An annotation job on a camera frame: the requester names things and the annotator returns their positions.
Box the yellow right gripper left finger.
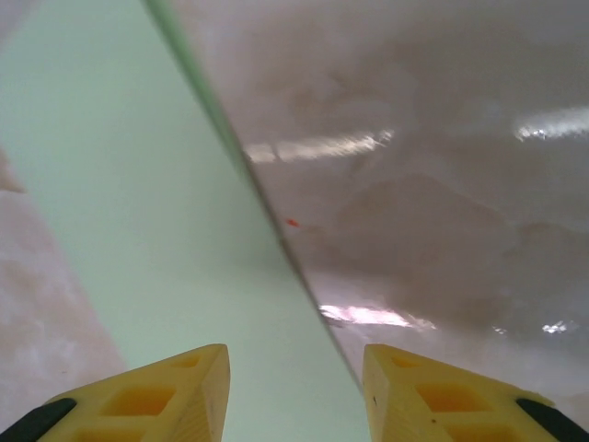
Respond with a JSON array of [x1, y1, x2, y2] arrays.
[[12, 343, 230, 442]]

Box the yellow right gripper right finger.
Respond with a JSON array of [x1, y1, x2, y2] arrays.
[[362, 343, 589, 442]]

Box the light green paper sheet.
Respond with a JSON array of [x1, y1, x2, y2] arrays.
[[0, 0, 369, 442]]

